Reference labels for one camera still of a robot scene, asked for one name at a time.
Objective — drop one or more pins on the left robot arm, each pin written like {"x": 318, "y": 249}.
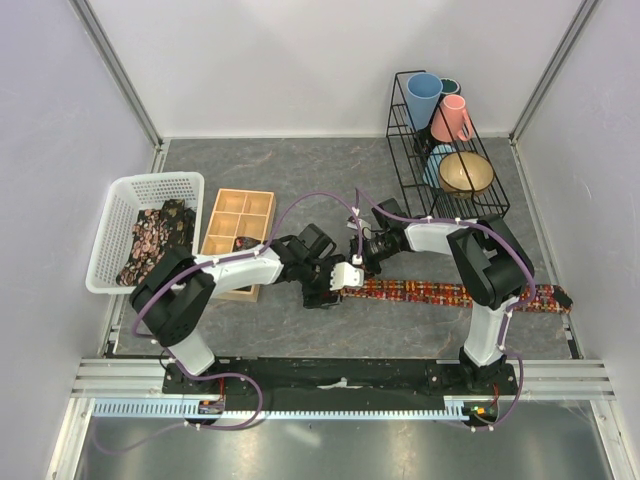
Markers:
{"x": 171, "y": 299}

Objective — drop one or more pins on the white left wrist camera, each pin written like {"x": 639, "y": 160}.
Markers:
{"x": 345, "y": 275}

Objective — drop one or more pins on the light blue cup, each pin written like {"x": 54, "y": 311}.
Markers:
{"x": 431, "y": 171}

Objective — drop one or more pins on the multicolour patchwork tie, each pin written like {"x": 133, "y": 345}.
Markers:
{"x": 548, "y": 298}

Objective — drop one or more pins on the pink mug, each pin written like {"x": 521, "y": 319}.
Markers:
{"x": 451, "y": 121}

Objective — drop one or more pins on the floral black pink tie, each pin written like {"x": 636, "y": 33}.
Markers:
{"x": 150, "y": 235}

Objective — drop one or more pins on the wooden bowl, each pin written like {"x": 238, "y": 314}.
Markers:
{"x": 465, "y": 173}

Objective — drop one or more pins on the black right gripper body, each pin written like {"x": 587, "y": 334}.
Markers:
{"x": 372, "y": 253}

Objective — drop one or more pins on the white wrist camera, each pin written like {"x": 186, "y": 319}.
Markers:
{"x": 358, "y": 224}
{"x": 345, "y": 275}

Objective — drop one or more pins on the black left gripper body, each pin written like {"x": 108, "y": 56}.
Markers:
{"x": 318, "y": 283}

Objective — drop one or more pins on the blue plastic cup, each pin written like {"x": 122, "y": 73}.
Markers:
{"x": 423, "y": 94}

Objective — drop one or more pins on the white plastic basket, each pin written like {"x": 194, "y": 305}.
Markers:
{"x": 126, "y": 197}

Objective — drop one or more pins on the dark green cup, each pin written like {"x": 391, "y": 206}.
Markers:
{"x": 450, "y": 87}

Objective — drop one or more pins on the slotted cable duct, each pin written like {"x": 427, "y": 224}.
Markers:
{"x": 451, "y": 409}

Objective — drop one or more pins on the black wire rack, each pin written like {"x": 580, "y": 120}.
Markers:
{"x": 409, "y": 150}

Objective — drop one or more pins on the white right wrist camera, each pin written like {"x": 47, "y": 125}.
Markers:
{"x": 358, "y": 224}

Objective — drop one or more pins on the wooden compartment box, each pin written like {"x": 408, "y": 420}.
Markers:
{"x": 238, "y": 213}

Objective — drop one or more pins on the black gold patterned tie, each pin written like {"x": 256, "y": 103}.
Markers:
{"x": 177, "y": 225}

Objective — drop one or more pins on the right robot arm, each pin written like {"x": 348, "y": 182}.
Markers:
{"x": 491, "y": 263}

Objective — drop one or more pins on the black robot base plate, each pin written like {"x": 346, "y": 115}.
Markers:
{"x": 336, "y": 382}

